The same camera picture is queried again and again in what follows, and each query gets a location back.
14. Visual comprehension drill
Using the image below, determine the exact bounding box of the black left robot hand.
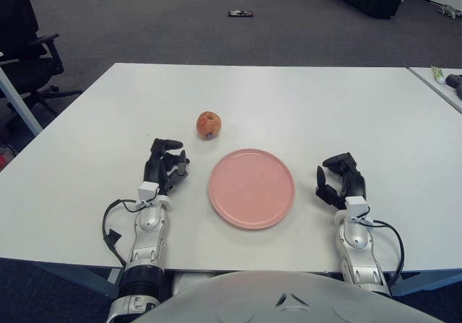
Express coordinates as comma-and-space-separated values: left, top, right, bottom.
139, 138, 191, 202

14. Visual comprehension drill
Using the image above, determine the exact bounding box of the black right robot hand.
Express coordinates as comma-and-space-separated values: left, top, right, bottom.
315, 152, 370, 220

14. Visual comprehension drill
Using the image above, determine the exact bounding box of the red yellow apple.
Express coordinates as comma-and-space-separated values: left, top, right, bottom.
196, 111, 222, 141

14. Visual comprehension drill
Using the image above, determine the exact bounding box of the pink round plate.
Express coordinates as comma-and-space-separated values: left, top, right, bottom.
208, 148, 296, 231

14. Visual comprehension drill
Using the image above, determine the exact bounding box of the silver robot torso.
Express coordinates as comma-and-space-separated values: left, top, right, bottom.
139, 270, 440, 323

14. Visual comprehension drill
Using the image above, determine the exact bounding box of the grey table leg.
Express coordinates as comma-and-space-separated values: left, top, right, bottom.
0, 61, 43, 138

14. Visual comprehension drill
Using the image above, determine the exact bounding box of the black office chair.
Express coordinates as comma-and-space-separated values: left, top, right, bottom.
0, 0, 82, 129

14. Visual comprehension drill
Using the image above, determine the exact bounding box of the small grey robot toy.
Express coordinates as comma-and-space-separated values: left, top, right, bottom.
438, 4, 462, 19

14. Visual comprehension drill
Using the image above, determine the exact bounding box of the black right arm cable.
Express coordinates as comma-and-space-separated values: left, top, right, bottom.
360, 214, 404, 284

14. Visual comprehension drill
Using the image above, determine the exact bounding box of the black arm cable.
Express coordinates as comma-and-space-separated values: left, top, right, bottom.
360, 214, 404, 284
102, 198, 145, 267

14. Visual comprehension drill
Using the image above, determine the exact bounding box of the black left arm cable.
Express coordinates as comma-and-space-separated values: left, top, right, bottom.
102, 198, 145, 267

